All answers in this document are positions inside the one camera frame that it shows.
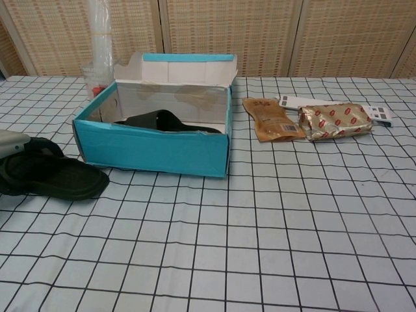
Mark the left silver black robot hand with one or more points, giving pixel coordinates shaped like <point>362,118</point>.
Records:
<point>11,143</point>

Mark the black rubber slipper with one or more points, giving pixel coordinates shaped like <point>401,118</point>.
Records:
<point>146,122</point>
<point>65,177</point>

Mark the teal cardboard shoe box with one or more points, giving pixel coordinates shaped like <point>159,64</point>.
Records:
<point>152,152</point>

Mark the clear plastic container red items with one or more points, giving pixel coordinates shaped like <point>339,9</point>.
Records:
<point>92,78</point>

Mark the clear plastic cup stack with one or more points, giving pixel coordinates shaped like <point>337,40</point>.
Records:
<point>101,42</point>

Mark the blue checkered tablecloth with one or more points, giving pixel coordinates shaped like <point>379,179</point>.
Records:
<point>243,227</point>

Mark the brown snack pouch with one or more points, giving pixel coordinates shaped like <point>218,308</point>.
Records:
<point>269,120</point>

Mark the bamboo folding screen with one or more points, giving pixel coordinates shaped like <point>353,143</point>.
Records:
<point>276,35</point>

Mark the gold foil packet red logos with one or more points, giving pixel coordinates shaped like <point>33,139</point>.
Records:
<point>334,122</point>

